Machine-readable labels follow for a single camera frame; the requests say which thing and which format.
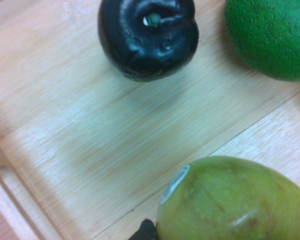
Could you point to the black plum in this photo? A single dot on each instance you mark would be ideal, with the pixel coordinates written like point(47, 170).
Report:
point(145, 50)

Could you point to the green lime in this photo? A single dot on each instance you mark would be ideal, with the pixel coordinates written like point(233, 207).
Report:
point(270, 37)

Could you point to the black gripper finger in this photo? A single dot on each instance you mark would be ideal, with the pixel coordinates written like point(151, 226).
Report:
point(147, 231)

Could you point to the green apple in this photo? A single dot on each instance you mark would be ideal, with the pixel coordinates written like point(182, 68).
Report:
point(235, 202)

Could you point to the light wooden tray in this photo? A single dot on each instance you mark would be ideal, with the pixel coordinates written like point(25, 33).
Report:
point(90, 125)

